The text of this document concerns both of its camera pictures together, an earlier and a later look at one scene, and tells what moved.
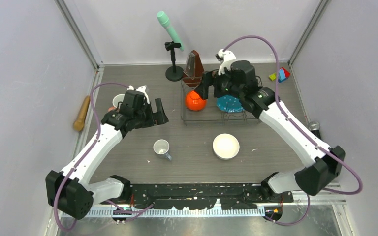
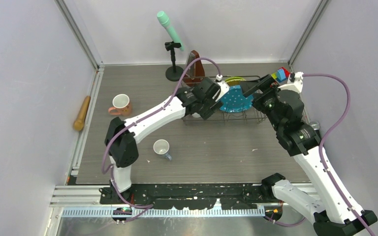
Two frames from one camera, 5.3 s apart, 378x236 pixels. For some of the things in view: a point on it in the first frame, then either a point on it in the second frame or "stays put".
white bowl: x=225 y=146 -> x=196 y=114
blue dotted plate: x=229 y=103 stays put
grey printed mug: x=162 y=147 stays put
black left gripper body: x=144 y=116 -> x=210 y=105
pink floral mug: x=116 y=100 stays put
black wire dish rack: x=210 y=114 stays put
